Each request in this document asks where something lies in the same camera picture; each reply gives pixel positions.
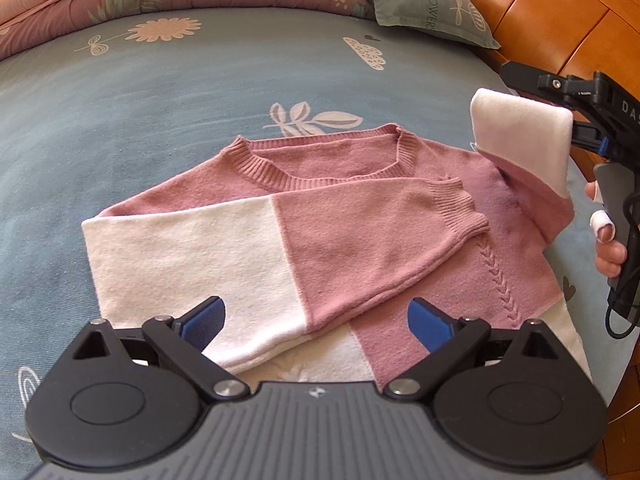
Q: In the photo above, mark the green pillow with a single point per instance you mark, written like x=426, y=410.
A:
x=430, y=10

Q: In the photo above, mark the person's right hand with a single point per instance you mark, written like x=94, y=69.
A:
x=610, y=252

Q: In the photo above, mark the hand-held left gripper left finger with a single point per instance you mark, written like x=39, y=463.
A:
x=205, y=322

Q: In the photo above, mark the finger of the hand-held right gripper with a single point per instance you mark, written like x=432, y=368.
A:
x=590, y=139
x=540, y=82

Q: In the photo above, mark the wooden headboard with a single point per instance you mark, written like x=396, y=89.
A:
x=565, y=15

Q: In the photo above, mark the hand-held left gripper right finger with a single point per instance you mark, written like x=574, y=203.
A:
x=430, y=325

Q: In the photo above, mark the pink and white knit sweater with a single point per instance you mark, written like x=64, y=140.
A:
x=350, y=220

